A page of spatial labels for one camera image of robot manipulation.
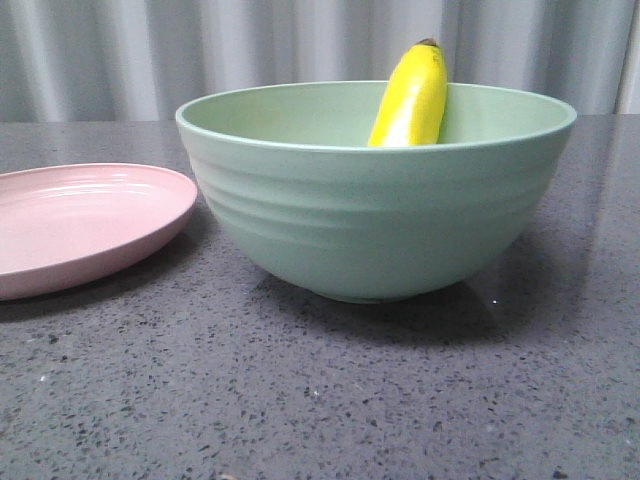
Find yellow banana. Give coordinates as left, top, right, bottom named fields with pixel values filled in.
left=368, top=38, right=448, bottom=147

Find green bowl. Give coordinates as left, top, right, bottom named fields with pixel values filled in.
left=175, top=81, right=577, bottom=303

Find pink plate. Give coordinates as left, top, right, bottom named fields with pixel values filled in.
left=1, top=163, right=197, bottom=300

